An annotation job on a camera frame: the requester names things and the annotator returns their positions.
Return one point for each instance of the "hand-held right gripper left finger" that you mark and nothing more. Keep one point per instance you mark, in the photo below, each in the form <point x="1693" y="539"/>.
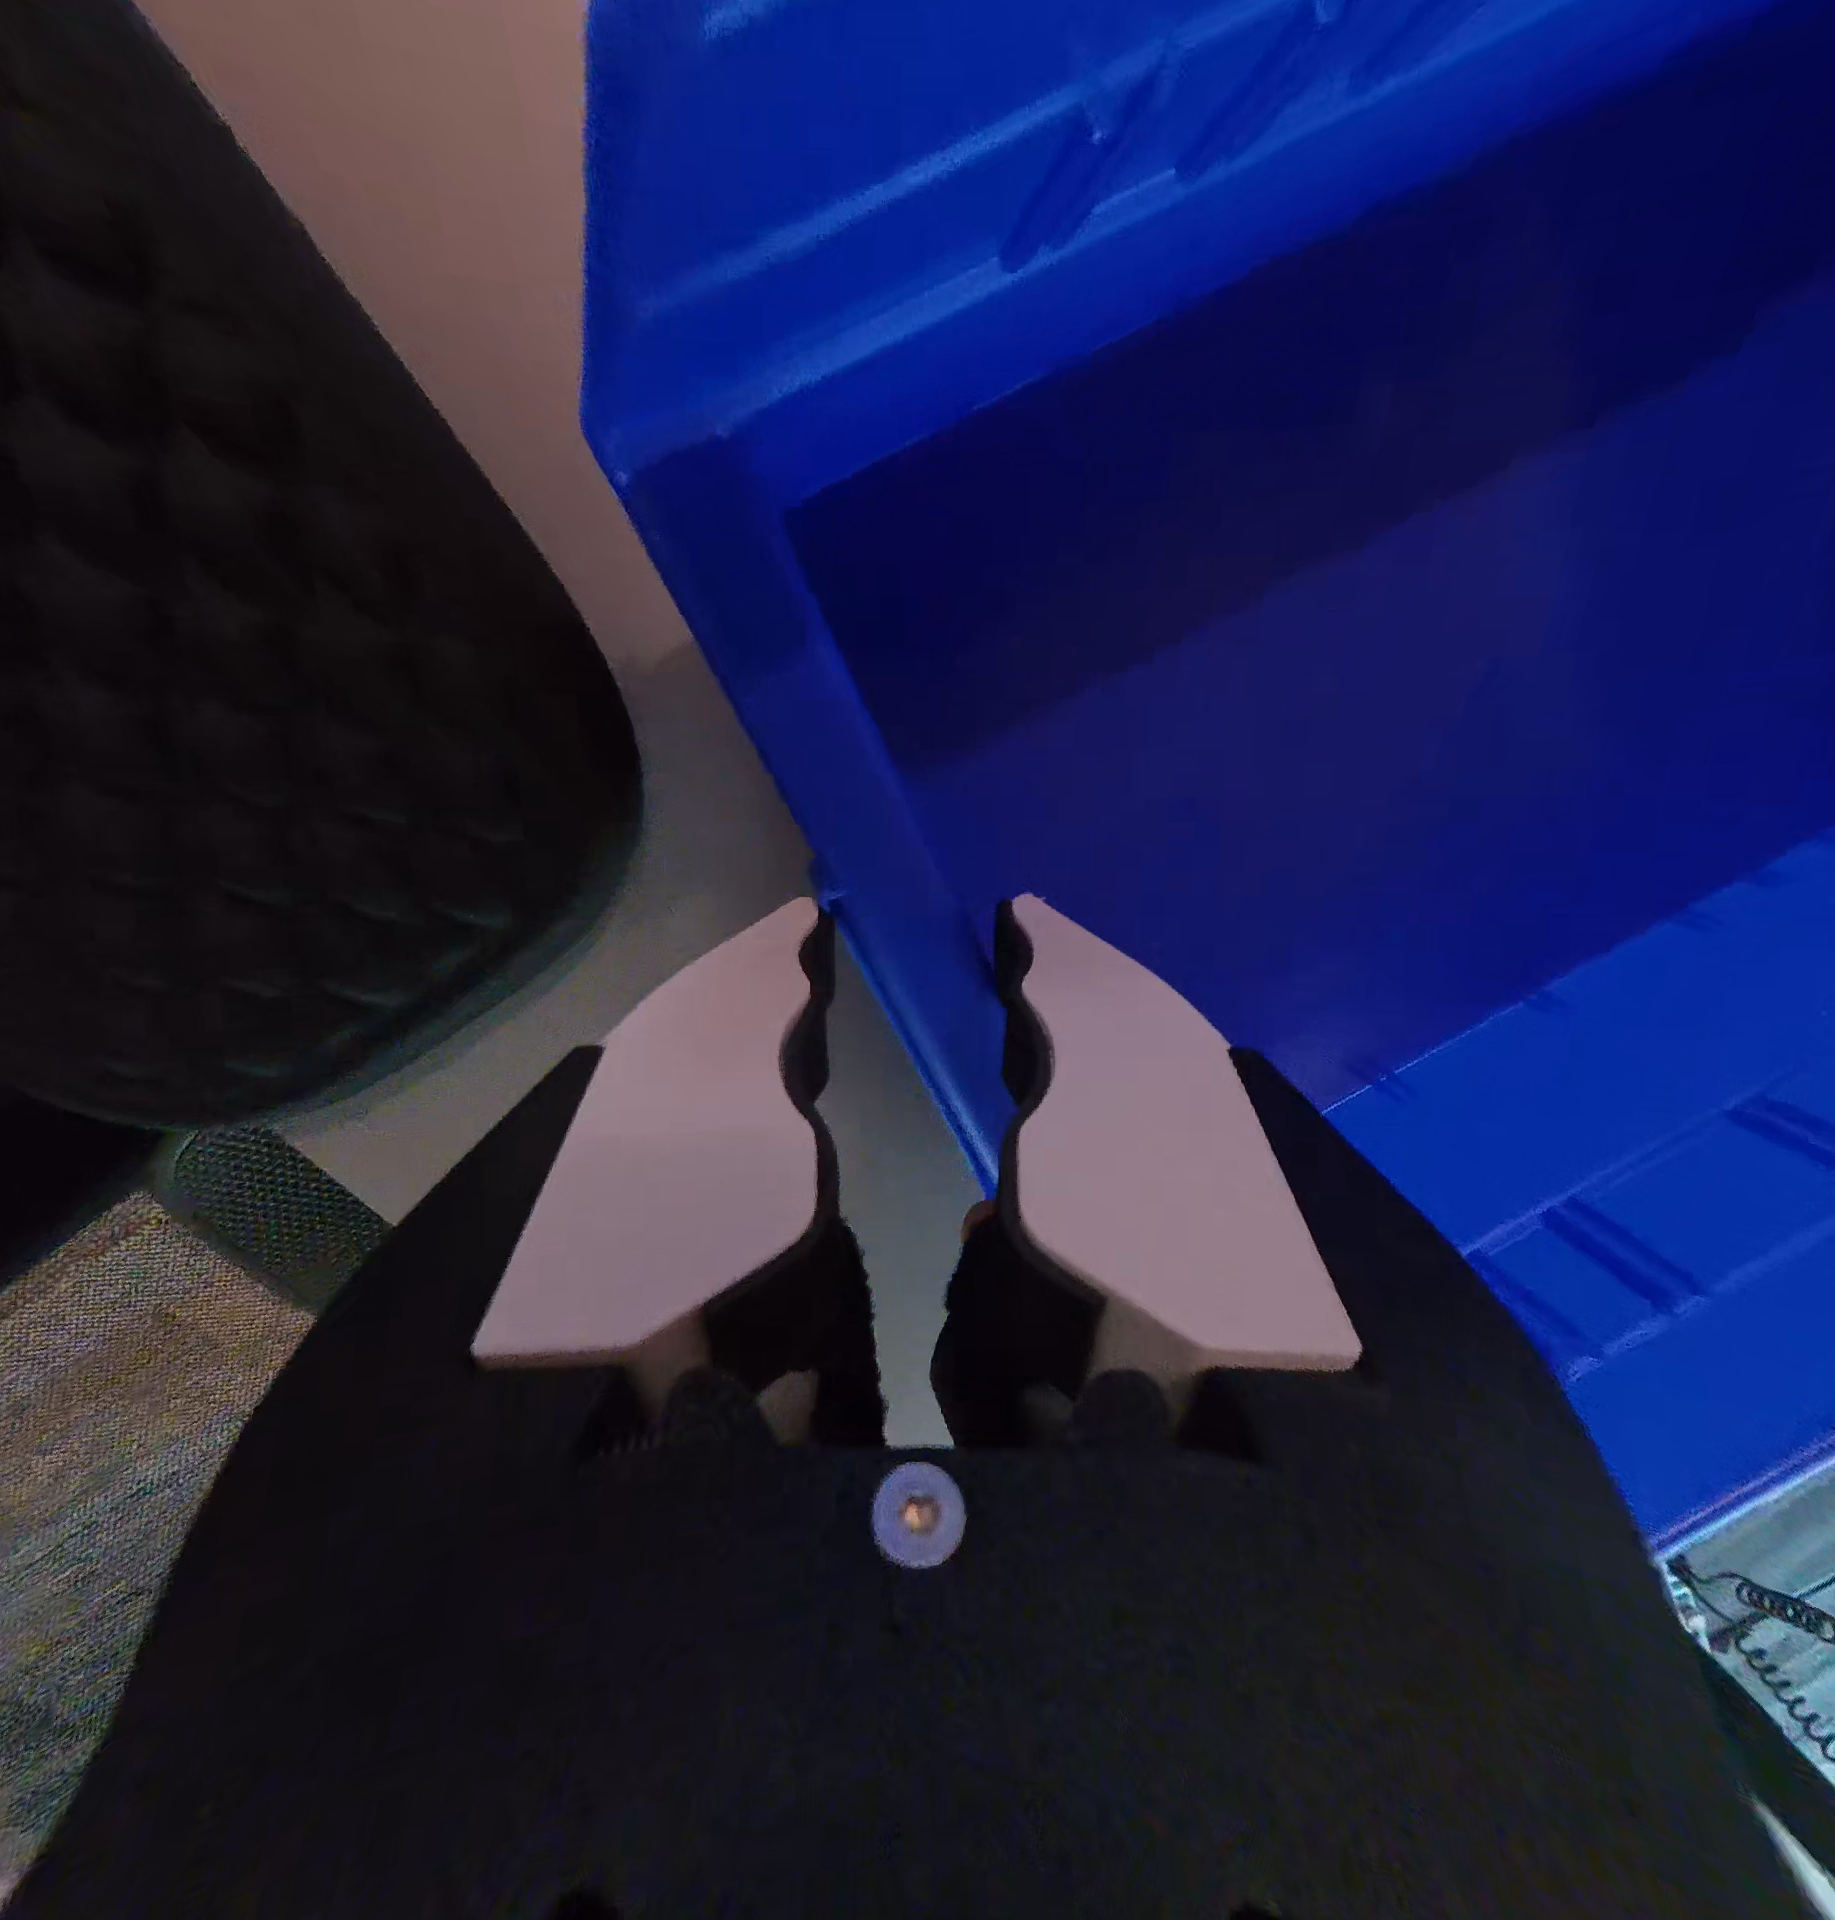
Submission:
<point x="662" y="1171"/>

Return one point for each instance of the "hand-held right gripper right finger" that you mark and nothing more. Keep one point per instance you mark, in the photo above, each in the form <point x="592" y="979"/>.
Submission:
<point x="1158" y="1171"/>

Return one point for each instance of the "blue plastic bin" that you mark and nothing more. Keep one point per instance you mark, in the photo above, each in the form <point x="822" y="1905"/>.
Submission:
<point x="1308" y="601"/>

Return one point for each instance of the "black honeycomb seat cushion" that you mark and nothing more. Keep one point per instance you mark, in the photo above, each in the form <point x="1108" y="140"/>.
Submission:
<point x="227" y="601"/>

